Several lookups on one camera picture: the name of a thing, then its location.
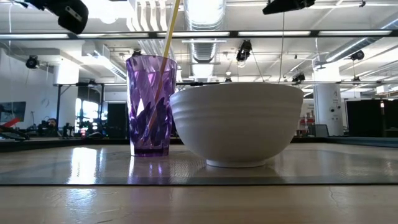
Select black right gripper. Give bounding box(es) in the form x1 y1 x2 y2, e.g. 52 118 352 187
262 0 317 16

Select yellow straw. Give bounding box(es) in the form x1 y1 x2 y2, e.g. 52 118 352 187
146 0 182 134

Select white ribbed bowl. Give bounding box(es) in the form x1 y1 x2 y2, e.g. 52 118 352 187
169 82 305 169

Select purple faceted plastic cup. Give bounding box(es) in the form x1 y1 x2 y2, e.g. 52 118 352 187
125 54 178 157

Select white round column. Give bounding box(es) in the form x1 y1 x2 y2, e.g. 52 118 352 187
313 67 345 137

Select person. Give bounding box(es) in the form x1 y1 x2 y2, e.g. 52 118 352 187
43 118 62 138

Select red and black machine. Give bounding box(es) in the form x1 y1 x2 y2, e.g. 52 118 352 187
0 117 31 141

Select grey office chair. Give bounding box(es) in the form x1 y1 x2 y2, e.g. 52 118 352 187
309 124 330 138

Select black partition panels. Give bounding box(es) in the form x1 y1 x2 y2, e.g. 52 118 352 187
346 99 398 138
107 102 130 139

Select grey table mat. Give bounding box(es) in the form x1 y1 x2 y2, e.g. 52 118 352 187
0 142 398 187

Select black hanging overhead camera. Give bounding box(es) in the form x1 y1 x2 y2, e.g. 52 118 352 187
235 39 253 62

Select black overhead frame bar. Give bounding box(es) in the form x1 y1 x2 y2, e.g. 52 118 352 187
0 30 398 40

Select silver ceiling air duct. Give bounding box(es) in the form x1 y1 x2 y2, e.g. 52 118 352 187
183 0 228 82

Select dark wall screen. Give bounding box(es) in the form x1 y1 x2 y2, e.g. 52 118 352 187
0 101 27 123

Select black table edge rail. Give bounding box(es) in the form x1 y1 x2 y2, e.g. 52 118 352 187
0 136 398 153

